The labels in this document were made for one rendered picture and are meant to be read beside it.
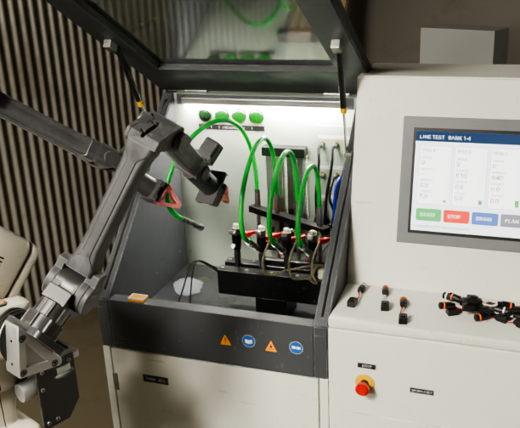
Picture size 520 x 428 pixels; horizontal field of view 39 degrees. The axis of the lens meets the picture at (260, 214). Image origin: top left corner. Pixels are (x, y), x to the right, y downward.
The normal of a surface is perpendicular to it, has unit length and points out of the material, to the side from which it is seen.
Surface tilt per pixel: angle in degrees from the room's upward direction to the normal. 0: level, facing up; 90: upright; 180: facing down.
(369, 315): 0
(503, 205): 76
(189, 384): 90
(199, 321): 90
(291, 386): 90
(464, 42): 90
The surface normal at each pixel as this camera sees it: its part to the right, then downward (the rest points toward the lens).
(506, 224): -0.33, 0.11
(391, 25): -0.67, 0.29
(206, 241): -0.33, 0.34
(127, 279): 0.94, 0.07
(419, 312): -0.04, -0.94
